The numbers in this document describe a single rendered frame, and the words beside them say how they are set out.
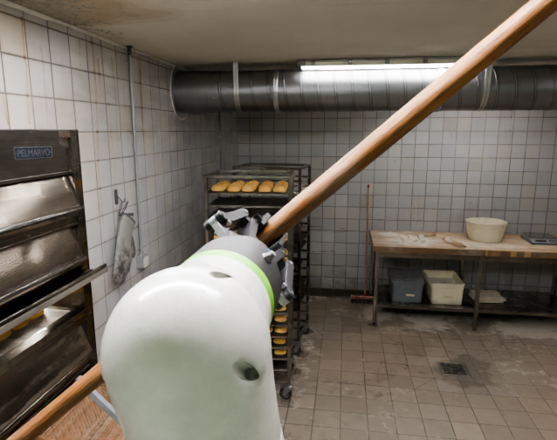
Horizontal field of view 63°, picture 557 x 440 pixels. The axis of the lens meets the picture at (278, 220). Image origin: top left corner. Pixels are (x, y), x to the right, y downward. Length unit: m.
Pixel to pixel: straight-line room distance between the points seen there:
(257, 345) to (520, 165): 5.72
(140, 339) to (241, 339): 0.06
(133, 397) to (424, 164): 5.47
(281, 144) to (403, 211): 1.70
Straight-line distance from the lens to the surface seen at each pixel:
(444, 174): 5.72
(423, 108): 0.61
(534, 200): 6.05
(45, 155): 2.33
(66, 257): 2.42
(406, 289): 5.22
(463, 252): 5.04
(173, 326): 0.27
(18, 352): 2.27
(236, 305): 0.28
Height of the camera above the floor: 2.10
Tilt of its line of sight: 11 degrees down
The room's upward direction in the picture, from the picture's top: straight up
